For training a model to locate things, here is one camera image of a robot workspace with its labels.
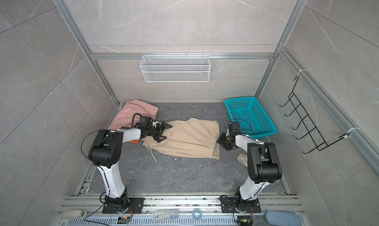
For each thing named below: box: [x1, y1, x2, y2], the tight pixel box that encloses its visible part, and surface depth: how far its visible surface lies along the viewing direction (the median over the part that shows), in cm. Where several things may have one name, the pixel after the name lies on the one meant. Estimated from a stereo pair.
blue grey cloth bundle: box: [264, 209, 303, 226], surface depth 70 cm
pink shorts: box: [107, 100, 159, 130], surface depth 104 cm
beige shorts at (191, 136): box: [142, 117, 221, 160], surface depth 100 cm
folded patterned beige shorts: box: [236, 152, 248, 168], surface depth 88 cm
